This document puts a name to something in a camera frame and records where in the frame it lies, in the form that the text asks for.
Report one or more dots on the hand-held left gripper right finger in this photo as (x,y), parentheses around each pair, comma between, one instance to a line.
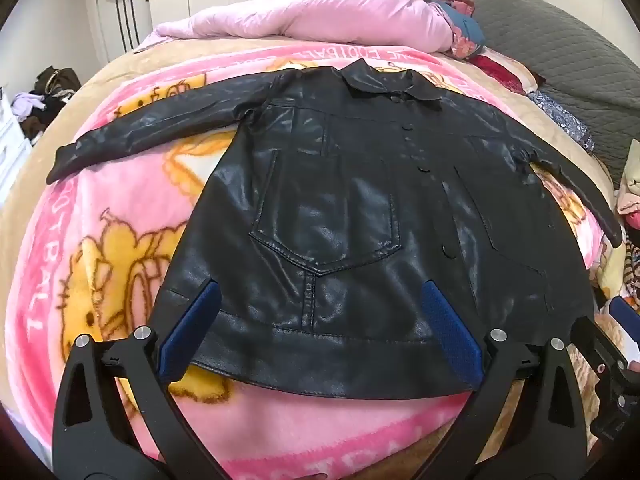
(450,330)

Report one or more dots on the brown handbag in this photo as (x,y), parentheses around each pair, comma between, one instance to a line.
(57,80)

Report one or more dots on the light purple cloth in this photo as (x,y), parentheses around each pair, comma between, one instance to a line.
(27,105)

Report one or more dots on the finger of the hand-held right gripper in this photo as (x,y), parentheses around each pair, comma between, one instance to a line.
(627,322)
(607,360)

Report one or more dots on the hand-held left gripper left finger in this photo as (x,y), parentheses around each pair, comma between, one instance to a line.
(192,330)

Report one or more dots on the pink cartoon printed blanket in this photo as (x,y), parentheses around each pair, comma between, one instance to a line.
(115,220)

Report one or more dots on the dark red cloth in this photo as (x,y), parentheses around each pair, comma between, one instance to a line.
(505,72)

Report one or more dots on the floral patterned pillow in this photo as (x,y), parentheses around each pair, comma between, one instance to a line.
(465,30)

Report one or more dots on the striped printed cloth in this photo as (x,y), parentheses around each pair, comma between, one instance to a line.
(631,275)

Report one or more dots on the grey quilted bed cover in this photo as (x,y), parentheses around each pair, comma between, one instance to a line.
(560,45)

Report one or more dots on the black leather jacket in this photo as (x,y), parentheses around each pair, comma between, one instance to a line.
(340,200)

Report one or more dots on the blue white patterned cloth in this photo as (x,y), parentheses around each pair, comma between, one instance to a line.
(565,117)

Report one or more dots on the white drawer unit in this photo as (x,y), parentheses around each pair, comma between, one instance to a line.
(12,150)

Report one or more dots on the pale folded clothes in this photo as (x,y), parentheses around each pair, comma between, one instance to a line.
(631,190)

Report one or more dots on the pale pink quilt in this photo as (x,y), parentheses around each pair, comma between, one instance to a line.
(320,15)

